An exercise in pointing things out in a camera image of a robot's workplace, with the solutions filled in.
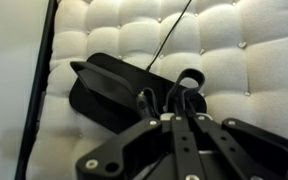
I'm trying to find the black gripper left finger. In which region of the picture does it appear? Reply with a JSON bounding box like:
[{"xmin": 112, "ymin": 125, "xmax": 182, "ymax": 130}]
[{"xmin": 75, "ymin": 114, "xmax": 205, "ymax": 180}]

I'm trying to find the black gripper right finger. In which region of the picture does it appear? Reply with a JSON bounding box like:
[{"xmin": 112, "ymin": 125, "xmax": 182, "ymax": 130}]
[{"xmin": 193, "ymin": 114, "xmax": 288, "ymax": 180}]

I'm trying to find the black watch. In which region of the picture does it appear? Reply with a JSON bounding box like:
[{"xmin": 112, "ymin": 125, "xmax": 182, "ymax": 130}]
[{"xmin": 135, "ymin": 68, "xmax": 215, "ymax": 122}]

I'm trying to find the white tufted cushion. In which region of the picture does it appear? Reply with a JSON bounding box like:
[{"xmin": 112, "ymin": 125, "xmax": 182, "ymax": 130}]
[{"xmin": 25, "ymin": 0, "xmax": 288, "ymax": 180}]

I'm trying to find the black metal pole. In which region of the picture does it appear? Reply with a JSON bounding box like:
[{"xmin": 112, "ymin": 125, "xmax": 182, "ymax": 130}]
[{"xmin": 14, "ymin": 0, "xmax": 59, "ymax": 180}]

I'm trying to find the thin black stand cable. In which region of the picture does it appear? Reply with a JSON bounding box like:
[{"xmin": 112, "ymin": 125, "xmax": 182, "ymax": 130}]
[{"xmin": 145, "ymin": 0, "xmax": 193, "ymax": 72}]

